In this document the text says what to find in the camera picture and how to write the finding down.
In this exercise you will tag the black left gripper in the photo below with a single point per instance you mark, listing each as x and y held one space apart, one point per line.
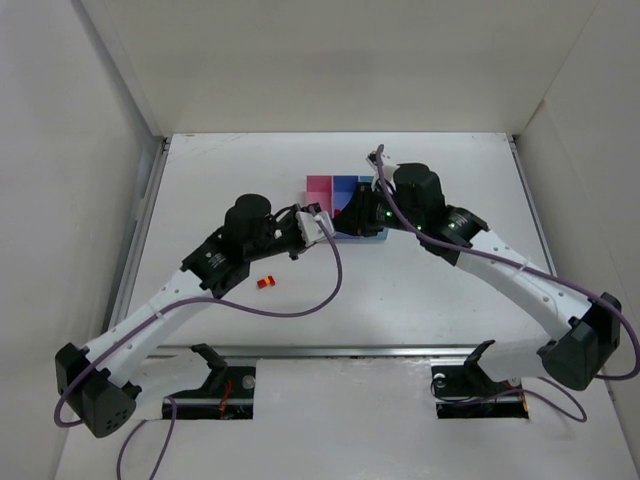
293 236

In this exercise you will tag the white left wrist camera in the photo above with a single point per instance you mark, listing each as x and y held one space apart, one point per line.
314 227

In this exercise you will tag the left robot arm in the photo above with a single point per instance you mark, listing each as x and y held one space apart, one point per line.
96 380

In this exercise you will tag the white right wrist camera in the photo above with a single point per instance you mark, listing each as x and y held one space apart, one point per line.
378 162

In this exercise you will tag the red and orange lego stack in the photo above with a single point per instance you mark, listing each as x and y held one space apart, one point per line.
266 282

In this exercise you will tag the aluminium rail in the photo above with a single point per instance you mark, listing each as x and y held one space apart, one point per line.
344 351
127 266
548 260

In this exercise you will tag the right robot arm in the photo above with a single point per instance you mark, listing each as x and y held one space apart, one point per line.
579 335

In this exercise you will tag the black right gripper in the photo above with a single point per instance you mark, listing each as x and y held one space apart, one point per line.
358 212

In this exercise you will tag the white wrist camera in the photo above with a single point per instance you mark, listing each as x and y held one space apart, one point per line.
378 162
314 227

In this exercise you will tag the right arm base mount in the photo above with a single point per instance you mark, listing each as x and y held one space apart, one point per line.
462 390

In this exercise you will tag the aluminium front rail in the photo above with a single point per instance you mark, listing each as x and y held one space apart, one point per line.
344 351

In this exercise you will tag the pink plastic bin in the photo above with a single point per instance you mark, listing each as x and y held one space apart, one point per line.
319 189

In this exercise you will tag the light blue plastic bin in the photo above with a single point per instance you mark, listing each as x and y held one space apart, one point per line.
383 234

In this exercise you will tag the aluminium left rail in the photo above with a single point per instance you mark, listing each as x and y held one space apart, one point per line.
127 266

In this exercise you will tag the aluminium right rail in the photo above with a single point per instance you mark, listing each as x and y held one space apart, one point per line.
548 260

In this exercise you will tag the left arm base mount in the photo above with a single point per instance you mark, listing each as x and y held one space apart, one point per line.
226 394

